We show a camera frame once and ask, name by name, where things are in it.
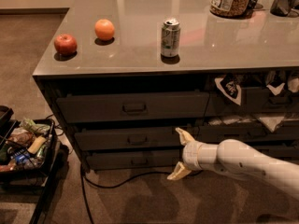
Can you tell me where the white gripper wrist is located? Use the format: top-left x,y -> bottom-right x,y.
167,127 -> 218,181

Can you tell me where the grey drawer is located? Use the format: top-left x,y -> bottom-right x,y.
56,91 -> 209,123
205,87 -> 299,117
197,122 -> 299,143
86,149 -> 180,170
253,145 -> 299,161
75,126 -> 180,151

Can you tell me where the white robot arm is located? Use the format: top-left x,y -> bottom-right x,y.
167,128 -> 299,200

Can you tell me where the white packet in drawer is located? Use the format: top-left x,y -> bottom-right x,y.
254,113 -> 285,133

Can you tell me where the dark grey drawer cabinet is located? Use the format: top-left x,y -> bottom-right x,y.
34,0 -> 299,170

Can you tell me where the black white snack bag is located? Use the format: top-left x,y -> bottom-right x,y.
214,74 -> 242,105

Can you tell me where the green white soda can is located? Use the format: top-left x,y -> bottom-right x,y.
161,18 -> 180,58

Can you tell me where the yellow snack bar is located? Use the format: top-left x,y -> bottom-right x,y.
28,136 -> 46,154

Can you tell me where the orange fruit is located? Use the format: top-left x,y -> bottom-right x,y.
94,19 -> 115,41

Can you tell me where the black bin of snacks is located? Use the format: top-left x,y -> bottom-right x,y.
0,119 -> 57,182

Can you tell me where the green snack bag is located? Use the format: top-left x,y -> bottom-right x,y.
20,118 -> 50,134

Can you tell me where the blue snack packet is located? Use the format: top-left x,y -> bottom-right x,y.
12,149 -> 30,164

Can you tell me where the red apple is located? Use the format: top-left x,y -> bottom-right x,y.
54,34 -> 78,56

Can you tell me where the dark glass container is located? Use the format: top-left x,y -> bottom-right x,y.
270,0 -> 295,17

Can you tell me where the black floor cable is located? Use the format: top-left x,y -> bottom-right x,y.
79,163 -> 204,224

